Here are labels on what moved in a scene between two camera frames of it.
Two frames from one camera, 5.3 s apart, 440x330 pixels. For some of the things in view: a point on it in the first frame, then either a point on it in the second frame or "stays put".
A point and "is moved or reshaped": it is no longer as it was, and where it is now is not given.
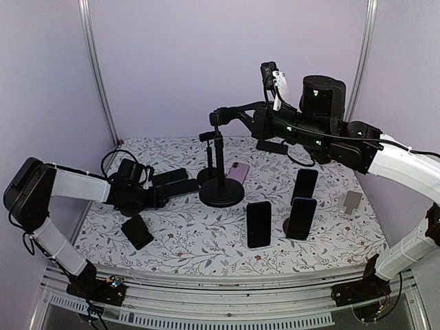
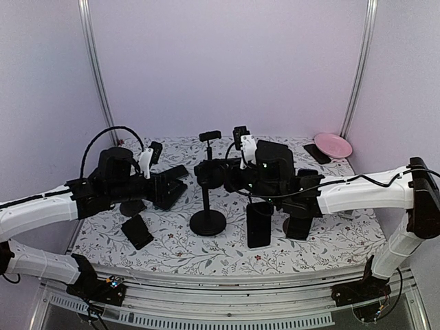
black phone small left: (136, 232) stays put
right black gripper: (260, 125) to (232, 163)
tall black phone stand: (221, 192) to (207, 222)
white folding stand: (352, 201) is moved or reshaped
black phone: (259, 224) stays put
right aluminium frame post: (360, 60) stays put
